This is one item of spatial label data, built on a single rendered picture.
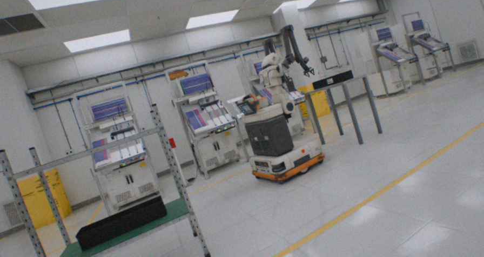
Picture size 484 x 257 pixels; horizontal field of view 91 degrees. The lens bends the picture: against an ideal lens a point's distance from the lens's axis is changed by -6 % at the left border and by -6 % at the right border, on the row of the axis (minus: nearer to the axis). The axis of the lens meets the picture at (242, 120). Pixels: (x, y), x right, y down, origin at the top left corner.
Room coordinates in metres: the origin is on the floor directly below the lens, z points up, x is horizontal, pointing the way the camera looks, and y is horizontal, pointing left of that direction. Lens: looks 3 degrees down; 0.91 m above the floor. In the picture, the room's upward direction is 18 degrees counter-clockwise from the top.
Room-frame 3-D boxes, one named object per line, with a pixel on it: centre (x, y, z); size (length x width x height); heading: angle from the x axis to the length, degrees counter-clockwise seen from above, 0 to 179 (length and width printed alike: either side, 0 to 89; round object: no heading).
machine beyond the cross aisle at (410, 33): (6.92, -5.35, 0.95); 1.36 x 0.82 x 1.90; 21
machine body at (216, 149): (4.58, 0.66, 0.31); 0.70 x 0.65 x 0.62; 111
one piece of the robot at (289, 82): (3.07, -0.61, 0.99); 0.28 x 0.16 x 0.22; 26
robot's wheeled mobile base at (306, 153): (2.94, -0.34, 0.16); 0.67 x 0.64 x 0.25; 116
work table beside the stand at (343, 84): (3.43, -1.36, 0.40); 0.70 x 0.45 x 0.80; 26
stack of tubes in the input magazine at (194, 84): (4.49, 0.56, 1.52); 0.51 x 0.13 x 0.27; 111
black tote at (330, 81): (3.42, -1.33, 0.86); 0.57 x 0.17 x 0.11; 26
